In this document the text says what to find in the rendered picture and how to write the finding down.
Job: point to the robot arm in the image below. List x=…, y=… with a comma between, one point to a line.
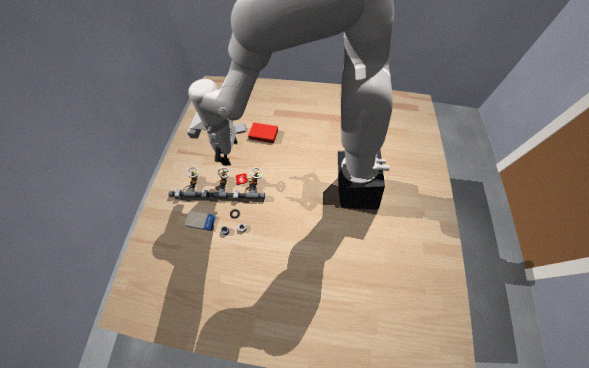
x=267, y=26

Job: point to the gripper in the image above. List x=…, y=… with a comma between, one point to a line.
x=223, y=145

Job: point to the red flat block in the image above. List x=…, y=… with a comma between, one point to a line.
x=263, y=132

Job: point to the grey pipe manifold with three valves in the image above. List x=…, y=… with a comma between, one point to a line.
x=221, y=193

